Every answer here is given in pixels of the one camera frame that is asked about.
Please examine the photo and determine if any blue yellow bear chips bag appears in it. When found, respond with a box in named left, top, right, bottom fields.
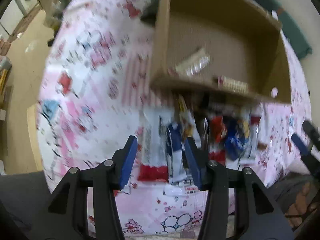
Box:
left=223, top=116, right=250, bottom=161

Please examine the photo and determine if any operator hand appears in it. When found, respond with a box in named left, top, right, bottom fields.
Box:
left=285, top=182, right=319, bottom=229

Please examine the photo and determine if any blue white snack packet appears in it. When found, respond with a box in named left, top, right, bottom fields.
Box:
left=166, top=122, right=187, bottom=184

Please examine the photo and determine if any white red wafer bar packet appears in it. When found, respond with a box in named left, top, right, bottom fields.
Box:
left=138, top=114, right=169, bottom=182

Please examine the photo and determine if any white nutrition label packet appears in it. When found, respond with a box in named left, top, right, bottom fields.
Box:
left=175, top=47, right=210, bottom=77

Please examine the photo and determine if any pink cartoon bed sheet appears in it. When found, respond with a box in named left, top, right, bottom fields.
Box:
left=36, top=0, right=313, bottom=239

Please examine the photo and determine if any beige wafer biscuit packet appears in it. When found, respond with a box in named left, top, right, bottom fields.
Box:
left=217, top=75, right=249, bottom=94

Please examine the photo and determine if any brown cardboard box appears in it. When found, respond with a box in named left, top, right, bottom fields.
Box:
left=150, top=0, right=291, bottom=104

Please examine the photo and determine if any teal cushion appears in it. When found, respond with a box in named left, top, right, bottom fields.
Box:
left=254, top=0, right=313, bottom=60

